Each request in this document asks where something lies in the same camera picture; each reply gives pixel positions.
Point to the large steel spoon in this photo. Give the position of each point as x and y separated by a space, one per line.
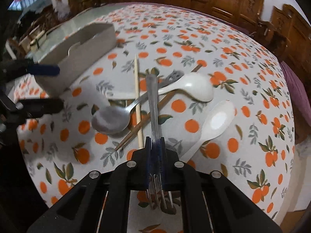
114 119

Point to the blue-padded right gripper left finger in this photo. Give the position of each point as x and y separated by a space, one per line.
100 201

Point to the orange-print tablecloth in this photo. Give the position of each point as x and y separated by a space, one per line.
253 152

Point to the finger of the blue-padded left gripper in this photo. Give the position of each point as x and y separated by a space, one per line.
38 107
13 69

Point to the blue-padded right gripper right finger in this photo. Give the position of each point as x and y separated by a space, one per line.
211 202

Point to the grey metal utensil tray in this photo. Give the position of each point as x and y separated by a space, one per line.
75 55

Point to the carved wooden bench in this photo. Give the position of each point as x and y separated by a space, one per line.
276 24

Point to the steel fork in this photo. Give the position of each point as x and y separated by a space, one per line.
157 163

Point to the white ceramic spoon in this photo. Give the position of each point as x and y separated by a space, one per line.
196 85

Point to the white plastic spoon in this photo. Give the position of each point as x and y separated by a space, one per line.
217 121

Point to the thin light bamboo chopstick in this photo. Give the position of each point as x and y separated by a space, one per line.
137 108

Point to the purple seat cushion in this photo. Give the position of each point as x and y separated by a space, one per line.
297 91

